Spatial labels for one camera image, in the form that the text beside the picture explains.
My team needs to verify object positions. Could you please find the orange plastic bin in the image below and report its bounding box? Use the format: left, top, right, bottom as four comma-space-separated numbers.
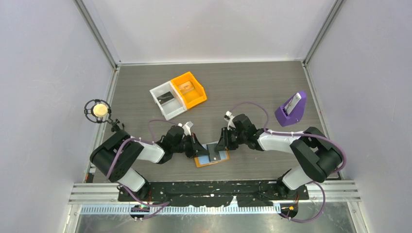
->
171, 71, 207, 110

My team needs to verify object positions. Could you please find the black credit card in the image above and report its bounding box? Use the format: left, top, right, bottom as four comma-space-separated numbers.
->
206, 143, 221, 162

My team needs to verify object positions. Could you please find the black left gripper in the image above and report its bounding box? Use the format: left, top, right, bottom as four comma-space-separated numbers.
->
172, 133, 209, 158

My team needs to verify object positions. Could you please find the black microphone tripod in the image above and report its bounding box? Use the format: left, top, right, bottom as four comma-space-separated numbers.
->
110, 119, 125, 133

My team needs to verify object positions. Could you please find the black card stack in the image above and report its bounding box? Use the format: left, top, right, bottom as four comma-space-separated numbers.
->
157, 91, 174, 105

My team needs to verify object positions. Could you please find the orange card holder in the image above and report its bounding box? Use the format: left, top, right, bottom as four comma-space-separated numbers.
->
194, 142, 230, 168

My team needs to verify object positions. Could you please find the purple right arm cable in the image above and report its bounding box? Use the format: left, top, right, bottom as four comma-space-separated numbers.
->
230, 101, 347, 224

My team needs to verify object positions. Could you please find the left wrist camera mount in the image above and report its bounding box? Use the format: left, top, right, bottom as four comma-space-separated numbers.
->
178, 121, 193, 135

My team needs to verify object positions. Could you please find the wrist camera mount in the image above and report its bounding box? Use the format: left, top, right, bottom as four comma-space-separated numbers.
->
178, 121, 193, 135
223, 111, 235, 129

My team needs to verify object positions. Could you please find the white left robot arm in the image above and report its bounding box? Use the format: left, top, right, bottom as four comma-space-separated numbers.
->
90, 125, 209, 201

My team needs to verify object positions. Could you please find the microphone with shock mount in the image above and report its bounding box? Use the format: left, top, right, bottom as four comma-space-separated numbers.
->
83, 99, 112, 124

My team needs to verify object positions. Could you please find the aluminium front rail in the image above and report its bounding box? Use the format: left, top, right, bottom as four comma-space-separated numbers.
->
80, 203, 281, 215

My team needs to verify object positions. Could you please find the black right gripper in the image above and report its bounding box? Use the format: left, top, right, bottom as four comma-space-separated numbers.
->
215, 127, 247, 151

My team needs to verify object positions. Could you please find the tan card stack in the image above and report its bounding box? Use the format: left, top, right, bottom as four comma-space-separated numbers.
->
178, 81, 194, 95

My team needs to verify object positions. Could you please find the purple metronome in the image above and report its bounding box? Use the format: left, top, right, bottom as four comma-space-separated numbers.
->
275, 91, 307, 127

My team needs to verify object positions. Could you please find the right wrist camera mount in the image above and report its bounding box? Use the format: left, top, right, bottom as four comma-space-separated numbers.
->
223, 111, 235, 129

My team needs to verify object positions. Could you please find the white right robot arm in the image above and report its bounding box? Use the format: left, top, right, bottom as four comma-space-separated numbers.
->
215, 112, 343, 199

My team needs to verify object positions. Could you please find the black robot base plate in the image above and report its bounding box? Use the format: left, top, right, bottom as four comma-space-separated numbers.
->
117, 180, 309, 207

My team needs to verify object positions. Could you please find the white plastic bin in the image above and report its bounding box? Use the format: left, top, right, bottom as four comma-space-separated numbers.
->
150, 81, 188, 120

